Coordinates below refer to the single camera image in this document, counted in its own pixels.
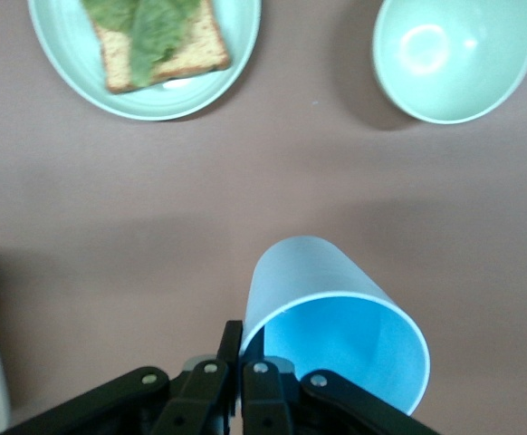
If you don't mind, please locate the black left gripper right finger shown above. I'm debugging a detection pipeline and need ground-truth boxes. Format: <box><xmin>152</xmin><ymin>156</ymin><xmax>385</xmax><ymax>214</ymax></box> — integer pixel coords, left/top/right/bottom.
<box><xmin>242</xmin><ymin>326</ymin><xmax>439</xmax><ymax>435</ymax></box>

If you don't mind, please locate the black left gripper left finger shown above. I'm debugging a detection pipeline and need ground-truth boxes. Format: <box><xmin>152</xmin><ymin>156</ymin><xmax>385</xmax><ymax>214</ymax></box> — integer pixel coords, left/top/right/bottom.
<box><xmin>0</xmin><ymin>320</ymin><xmax>244</xmax><ymax>435</ymax></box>

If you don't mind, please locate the blue plastic cup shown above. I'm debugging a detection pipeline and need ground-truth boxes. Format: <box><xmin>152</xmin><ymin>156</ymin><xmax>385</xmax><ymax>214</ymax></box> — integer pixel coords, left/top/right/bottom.
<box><xmin>239</xmin><ymin>235</ymin><xmax>432</xmax><ymax>418</ymax></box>

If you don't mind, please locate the brown table mat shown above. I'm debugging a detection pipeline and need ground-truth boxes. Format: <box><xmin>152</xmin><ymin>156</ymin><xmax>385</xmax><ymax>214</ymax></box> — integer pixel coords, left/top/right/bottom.
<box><xmin>0</xmin><ymin>0</ymin><xmax>527</xmax><ymax>435</ymax></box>

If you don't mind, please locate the toast slice under lettuce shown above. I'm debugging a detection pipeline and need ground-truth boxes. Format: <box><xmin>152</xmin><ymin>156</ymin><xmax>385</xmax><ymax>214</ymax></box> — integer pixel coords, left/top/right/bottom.
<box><xmin>91</xmin><ymin>0</ymin><xmax>233</xmax><ymax>95</ymax></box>

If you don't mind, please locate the pale green plate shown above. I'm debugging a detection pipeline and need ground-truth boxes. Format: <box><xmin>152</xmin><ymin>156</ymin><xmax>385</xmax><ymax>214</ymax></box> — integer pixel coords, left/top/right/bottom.
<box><xmin>27</xmin><ymin>0</ymin><xmax>263</xmax><ymax>122</ymax></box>

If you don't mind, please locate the green lettuce leaf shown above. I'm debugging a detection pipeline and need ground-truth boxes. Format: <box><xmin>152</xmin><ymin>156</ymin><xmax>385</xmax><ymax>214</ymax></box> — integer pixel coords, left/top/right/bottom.
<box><xmin>81</xmin><ymin>0</ymin><xmax>201</xmax><ymax>90</ymax></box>

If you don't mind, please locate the pale green bowl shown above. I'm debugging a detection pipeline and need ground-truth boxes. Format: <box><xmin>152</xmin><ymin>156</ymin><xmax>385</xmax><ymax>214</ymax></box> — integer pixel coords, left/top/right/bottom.
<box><xmin>371</xmin><ymin>0</ymin><xmax>527</xmax><ymax>125</ymax></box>

